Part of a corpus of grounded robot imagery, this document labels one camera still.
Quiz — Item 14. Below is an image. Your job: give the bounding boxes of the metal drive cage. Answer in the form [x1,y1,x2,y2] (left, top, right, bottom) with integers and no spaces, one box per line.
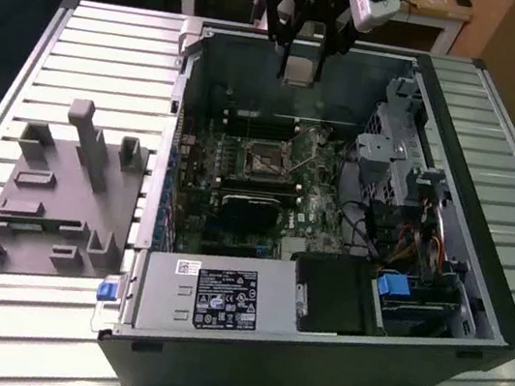
[343,70,455,213]

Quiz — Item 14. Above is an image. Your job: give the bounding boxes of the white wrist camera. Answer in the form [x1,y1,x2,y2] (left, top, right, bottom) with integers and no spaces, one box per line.
[340,0,403,39]

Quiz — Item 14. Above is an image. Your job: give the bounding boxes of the CPU socket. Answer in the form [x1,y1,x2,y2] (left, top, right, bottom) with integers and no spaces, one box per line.
[239,135,294,183]

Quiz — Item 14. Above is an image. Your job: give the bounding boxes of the blue plastic latch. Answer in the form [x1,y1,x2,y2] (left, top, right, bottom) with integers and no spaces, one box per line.
[94,275,121,305]

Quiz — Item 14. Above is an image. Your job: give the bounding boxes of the blue disk carrier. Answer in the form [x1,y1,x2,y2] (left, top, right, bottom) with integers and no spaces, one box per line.
[374,268,416,303]

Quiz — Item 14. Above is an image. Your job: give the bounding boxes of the grey parts rack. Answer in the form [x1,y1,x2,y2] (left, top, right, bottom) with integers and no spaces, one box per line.
[0,85,160,300]

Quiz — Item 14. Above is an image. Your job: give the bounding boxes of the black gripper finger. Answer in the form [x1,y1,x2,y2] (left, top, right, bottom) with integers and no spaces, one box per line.
[250,0,305,81]
[312,5,362,90]

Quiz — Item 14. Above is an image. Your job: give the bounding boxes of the black open PC case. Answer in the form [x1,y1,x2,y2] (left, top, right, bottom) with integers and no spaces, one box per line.
[88,7,515,386]

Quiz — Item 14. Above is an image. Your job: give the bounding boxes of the silver CPU plate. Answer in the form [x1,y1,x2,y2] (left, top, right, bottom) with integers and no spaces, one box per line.
[282,54,319,90]

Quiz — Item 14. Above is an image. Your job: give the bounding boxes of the metal disk bay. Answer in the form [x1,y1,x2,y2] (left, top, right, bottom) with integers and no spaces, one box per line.
[361,262,488,354]

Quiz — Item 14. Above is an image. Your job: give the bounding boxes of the black graphics card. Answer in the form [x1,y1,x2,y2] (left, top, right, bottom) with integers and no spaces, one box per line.
[213,187,283,237]

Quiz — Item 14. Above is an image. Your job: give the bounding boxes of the silver power supply unit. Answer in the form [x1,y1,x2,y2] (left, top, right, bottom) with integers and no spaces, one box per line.
[115,235,317,361]

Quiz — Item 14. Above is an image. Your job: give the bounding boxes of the small silver heatsink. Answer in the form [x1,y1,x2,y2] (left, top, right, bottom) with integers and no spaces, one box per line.
[278,235,311,263]

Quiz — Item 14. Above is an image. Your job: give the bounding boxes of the thin metal locking lever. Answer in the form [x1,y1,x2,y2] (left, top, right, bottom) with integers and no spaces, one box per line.
[289,151,318,174]

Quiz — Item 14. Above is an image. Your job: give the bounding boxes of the black wires bundle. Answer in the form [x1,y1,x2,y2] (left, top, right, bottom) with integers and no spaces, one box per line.
[331,199,389,263]

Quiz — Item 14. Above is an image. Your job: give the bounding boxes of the green motherboard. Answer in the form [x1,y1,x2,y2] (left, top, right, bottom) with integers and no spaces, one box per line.
[161,97,366,280]

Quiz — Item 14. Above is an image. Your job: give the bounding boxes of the black drive cover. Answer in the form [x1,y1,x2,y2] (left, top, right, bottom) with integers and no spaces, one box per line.
[285,248,395,345]

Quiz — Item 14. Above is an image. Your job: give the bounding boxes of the orange and yellow wires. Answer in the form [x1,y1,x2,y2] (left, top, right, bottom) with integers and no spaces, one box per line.
[384,223,452,279]

